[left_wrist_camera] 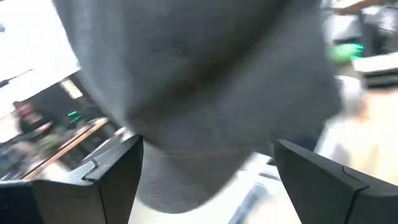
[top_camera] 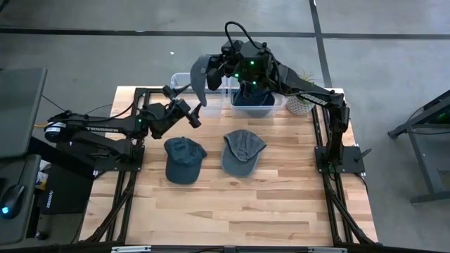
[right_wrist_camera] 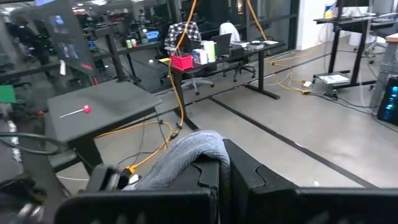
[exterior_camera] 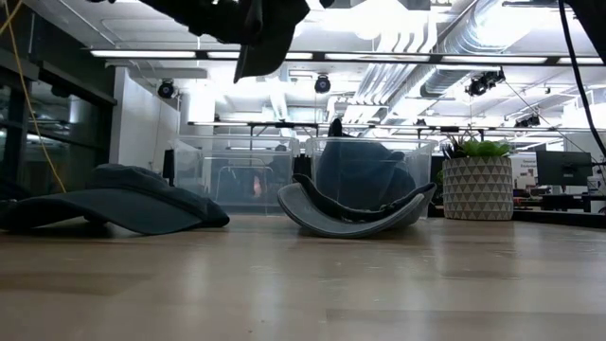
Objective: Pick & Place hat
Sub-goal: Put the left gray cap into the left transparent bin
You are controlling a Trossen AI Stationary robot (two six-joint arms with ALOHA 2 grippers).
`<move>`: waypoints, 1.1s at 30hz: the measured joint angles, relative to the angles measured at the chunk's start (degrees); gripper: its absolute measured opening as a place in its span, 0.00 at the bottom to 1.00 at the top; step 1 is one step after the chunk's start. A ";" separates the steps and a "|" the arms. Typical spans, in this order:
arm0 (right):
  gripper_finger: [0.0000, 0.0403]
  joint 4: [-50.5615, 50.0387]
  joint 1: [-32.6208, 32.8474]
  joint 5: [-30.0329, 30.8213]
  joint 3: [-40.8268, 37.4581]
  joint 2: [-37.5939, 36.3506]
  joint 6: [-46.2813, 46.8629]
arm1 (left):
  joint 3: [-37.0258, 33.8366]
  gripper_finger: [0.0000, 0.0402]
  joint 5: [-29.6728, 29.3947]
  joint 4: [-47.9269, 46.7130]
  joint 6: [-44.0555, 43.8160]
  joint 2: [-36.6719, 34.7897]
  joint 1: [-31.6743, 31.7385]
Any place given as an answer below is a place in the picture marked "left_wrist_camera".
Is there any wooden background table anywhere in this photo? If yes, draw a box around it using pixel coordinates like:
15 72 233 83
21 117 109 181

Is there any person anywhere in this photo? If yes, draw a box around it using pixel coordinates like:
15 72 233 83
12 101 54 139

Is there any green succulent plant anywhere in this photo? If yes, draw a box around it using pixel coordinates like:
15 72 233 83
328 42 364 65

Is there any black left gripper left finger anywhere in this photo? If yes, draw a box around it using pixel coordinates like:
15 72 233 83
0 134 144 224

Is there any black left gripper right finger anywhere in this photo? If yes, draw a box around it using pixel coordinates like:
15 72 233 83
273 139 398 224

